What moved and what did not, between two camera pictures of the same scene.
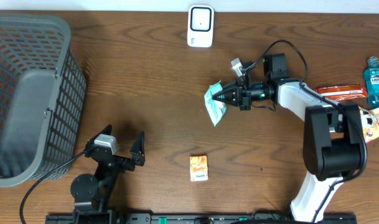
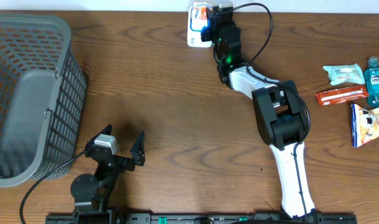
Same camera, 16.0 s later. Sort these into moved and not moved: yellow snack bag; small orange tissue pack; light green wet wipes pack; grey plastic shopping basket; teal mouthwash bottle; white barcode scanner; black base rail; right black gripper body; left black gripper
Moved: light green wet wipes pack; small orange tissue pack; right black gripper body
Not moved: teal mouthwash bottle; black base rail; yellow snack bag; grey plastic shopping basket; left black gripper; white barcode scanner
